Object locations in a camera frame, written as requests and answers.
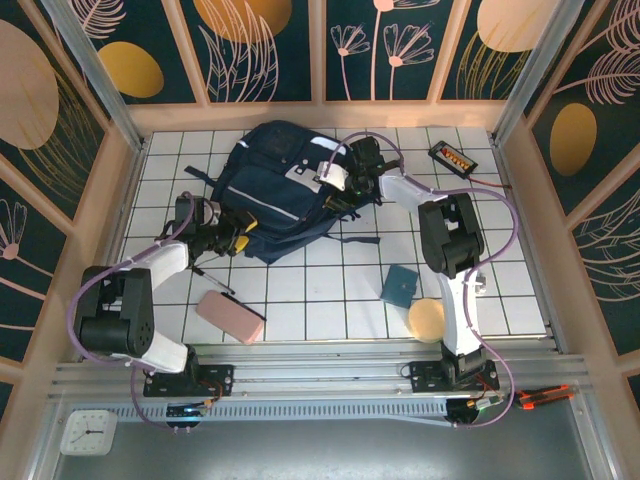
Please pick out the aluminium frame post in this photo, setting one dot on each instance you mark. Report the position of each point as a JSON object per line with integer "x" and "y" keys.
{"x": 530, "y": 70}
{"x": 100, "y": 80}

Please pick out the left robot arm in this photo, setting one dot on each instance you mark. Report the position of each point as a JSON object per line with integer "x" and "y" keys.
{"x": 165, "y": 260}

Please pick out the aluminium mounting rail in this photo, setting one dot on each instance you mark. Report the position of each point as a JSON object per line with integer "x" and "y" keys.
{"x": 320, "y": 370}

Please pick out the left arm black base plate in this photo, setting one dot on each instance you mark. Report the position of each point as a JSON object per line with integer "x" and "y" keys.
{"x": 220, "y": 375}

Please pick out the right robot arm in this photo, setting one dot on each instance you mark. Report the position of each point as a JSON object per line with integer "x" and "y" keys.
{"x": 457, "y": 320}

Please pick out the white stapler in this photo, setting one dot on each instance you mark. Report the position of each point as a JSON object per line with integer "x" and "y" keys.
{"x": 481, "y": 282}

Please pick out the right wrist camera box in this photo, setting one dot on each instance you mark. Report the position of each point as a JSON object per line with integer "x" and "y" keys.
{"x": 332, "y": 176}

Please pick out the silver and black pen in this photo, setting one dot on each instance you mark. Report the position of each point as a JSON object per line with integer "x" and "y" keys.
{"x": 215, "y": 281}

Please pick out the navy blue backpack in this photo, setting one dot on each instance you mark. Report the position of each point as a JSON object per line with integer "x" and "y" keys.
{"x": 280, "y": 200}

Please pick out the white square clock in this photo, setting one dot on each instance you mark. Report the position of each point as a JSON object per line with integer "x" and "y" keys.
{"x": 89, "y": 432}

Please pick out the pink pencil case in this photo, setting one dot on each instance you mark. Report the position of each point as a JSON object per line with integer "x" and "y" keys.
{"x": 230, "y": 317}

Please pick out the small teal notebook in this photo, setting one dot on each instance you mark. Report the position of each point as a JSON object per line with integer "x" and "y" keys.
{"x": 398, "y": 285}

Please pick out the thin black pen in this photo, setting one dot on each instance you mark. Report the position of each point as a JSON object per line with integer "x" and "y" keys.
{"x": 245, "y": 307}

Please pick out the round tan wooden disc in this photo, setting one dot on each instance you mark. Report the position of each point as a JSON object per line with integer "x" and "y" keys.
{"x": 425, "y": 320}

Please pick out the black charger board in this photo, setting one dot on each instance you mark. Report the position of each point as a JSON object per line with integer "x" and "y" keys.
{"x": 452, "y": 156}

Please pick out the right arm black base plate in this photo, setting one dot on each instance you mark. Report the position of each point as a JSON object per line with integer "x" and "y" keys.
{"x": 425, "y": 375}

